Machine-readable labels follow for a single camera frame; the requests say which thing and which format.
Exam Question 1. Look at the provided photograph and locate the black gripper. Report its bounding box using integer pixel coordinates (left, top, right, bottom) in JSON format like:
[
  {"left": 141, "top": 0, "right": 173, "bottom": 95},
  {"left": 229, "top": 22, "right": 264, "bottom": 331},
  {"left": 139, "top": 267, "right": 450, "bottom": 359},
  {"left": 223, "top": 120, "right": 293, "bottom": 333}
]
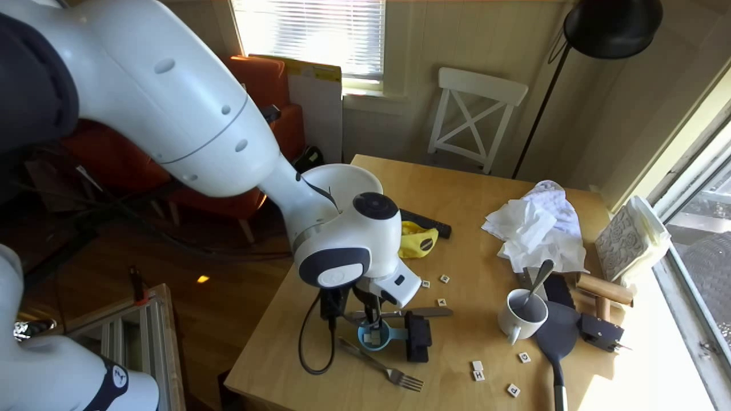
[{"left": 349, "top": 280, "right": 406, "bottom": 338}]

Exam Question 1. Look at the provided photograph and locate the blue tape roll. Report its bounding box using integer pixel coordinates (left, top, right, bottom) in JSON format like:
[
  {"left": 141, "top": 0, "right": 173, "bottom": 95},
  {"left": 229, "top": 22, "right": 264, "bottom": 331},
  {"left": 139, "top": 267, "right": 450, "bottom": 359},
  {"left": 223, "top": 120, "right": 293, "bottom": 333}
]
[{"left": 353, "top": 317, "right": 412, "bottom": 355}]

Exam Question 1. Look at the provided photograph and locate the metal fork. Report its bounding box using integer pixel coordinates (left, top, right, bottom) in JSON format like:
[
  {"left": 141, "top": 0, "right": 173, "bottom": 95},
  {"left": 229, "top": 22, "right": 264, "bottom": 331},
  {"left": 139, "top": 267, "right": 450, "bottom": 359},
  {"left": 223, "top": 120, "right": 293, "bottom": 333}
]
[{"left": 334, "top": 338, "right": 425, "bottom": 394}]

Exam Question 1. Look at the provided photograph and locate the metal table knife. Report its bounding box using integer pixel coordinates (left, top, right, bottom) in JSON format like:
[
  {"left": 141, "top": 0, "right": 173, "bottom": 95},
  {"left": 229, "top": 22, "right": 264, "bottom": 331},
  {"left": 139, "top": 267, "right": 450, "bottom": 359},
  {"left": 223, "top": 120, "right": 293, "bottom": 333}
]
[{"left": 344, "top": 303, "right": 457, "bottom": 323}]

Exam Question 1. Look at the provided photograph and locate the black bar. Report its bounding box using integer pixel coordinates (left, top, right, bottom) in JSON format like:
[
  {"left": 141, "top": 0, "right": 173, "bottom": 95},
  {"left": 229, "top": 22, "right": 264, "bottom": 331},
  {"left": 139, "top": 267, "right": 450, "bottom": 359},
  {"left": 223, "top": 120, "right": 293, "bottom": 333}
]
[{"left": 397, "top": 207, "right": 454, "bottom": 241}]

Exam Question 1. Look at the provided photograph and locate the white ceramic mug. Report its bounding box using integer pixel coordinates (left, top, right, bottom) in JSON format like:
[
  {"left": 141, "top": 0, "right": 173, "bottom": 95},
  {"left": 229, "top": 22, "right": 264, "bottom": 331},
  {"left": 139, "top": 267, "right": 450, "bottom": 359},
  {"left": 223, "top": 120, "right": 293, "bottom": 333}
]
[{"left": 496, "top": 286, "right": 551, "bottom": 346}]

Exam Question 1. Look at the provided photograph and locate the metal spoon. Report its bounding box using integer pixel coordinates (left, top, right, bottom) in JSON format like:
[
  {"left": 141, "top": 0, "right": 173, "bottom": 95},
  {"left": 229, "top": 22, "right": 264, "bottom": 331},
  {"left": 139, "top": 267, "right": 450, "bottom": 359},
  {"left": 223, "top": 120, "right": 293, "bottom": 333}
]
[{"left": 519, "top": 258, "right": 558, "bottom": 314}]

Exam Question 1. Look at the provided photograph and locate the black spatula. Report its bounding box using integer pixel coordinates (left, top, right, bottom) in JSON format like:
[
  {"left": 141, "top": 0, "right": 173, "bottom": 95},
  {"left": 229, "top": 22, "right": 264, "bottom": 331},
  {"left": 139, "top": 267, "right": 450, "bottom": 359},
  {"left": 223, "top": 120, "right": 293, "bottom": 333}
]
[{"left": 533, "top": 298, "right": 582, "bottom": 411}]

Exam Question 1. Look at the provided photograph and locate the flat black rectangular item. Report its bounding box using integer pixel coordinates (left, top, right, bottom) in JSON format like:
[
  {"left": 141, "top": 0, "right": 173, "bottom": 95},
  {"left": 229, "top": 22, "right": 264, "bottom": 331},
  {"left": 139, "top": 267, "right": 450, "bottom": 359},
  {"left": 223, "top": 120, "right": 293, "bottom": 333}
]
[{"left": 541, "top": 269, "right": 578, "bottom": 310}]

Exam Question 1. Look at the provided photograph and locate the crumpled white plastic bag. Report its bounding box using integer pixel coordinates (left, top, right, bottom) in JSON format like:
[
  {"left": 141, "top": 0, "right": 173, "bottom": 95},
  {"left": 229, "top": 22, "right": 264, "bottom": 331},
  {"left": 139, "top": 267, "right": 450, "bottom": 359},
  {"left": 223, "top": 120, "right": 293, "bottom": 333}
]
[{"left": 479, "top": 178, "right": 589, "bottom": 278}]

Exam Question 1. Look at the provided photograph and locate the wooden slatted rack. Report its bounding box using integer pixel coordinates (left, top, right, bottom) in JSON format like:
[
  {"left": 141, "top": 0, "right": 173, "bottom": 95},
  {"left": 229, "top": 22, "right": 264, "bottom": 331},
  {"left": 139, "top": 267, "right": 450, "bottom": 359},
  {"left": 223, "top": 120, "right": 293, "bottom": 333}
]
[{"left": 62, "top": 280, "right": 187, "bottom": 411}]

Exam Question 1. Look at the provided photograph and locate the white board with yellow tape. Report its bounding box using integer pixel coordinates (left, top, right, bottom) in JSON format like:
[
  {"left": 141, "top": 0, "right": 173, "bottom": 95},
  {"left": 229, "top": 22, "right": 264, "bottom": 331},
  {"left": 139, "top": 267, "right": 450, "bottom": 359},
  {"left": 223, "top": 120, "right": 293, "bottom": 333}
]
[{"left": 248, "top": 49, "right": 347, "bottom": 165}]

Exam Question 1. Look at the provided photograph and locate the dark navy clip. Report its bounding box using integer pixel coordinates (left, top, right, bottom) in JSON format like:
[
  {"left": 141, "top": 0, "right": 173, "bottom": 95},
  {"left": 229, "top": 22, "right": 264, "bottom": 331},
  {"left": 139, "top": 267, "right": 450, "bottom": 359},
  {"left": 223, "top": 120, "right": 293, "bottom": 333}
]
[{"left": 576, "top": 310, "right": 629, "bottom": 354}]

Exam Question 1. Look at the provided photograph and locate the wooden cylinder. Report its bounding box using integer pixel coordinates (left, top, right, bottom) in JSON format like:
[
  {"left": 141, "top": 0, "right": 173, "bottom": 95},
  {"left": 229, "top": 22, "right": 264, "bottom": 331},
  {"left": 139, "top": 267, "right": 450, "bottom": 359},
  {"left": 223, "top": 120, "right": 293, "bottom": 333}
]
[{"left": 574, "top": 271, "right": 637, "bottom": 309}]

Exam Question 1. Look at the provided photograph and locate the white wooden chair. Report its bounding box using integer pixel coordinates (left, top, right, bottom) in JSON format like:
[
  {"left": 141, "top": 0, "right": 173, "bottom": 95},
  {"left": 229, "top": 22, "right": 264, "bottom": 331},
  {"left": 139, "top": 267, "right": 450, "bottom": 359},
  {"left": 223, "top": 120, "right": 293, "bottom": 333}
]
[{"left": 425, "top": 64, "right": 529, "bottom": 174}]

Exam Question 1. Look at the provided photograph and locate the white window blind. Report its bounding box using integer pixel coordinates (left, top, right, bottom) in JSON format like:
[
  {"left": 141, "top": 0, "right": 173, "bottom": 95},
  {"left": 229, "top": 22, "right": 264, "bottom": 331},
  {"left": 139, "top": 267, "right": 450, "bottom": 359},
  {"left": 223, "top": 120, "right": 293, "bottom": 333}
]
[{"left": 231, "top": 0, "right": 389, "bottom": 80}]

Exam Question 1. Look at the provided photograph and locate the orange sofa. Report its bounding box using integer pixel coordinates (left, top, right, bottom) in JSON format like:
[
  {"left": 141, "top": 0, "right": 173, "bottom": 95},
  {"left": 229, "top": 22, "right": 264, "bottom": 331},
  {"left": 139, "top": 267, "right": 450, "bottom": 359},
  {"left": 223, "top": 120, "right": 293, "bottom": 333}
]
[{"left": 58, "top": 52, "right": 309, "bottom": 223}]

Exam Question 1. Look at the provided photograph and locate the black floor lamp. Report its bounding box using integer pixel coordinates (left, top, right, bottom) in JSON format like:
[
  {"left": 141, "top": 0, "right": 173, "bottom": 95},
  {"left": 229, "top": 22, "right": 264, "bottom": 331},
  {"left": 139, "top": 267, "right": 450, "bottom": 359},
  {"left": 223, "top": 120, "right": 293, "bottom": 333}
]
[{"left": 511, "top": 0, "right": 665, "bottom": 183}]

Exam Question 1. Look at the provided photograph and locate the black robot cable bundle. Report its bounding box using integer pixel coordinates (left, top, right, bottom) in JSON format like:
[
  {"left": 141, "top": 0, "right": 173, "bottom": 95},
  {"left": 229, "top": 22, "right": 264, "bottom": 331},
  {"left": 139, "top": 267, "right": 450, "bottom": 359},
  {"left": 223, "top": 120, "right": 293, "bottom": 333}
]
[{"left": 295, "top": 287, "right": 341, "bottom": 377}]

